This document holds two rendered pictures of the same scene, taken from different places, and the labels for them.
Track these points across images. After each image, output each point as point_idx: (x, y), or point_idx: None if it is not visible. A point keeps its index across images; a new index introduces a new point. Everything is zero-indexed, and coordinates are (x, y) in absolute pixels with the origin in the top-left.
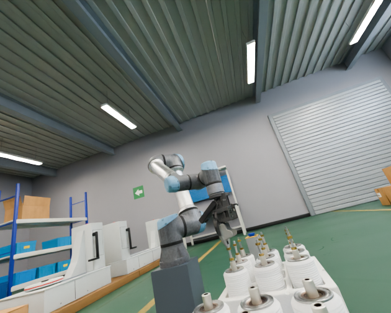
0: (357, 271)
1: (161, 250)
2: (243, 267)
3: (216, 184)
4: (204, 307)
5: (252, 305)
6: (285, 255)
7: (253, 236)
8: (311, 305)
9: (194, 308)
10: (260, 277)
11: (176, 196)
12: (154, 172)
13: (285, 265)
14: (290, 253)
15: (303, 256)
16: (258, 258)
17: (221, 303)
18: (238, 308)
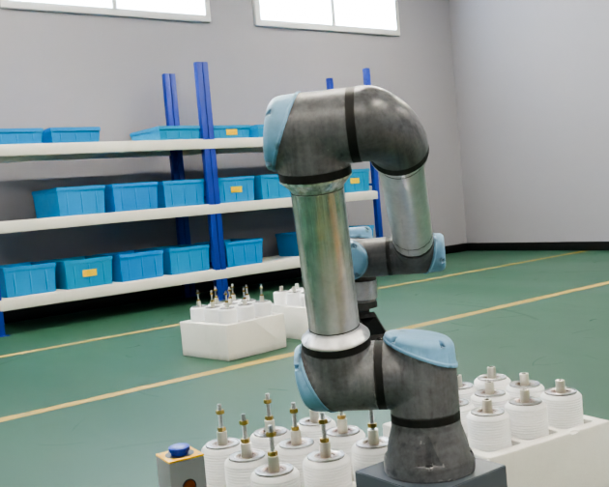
0: None
1: (460, 424)
2: (363, 438)
3: (365, 281)
4: (492, 410)
5: (461, 401)
6: (287, 435)
7: (192, 447)
8: (459, 375)
9: (500, 413)
10: None
11: (354, 277)
12: (424, 185)
13: None
14: (285, 429)
15: (309, 419)
16: (312, 443)
17: (475, 409)
18: (467, 408)
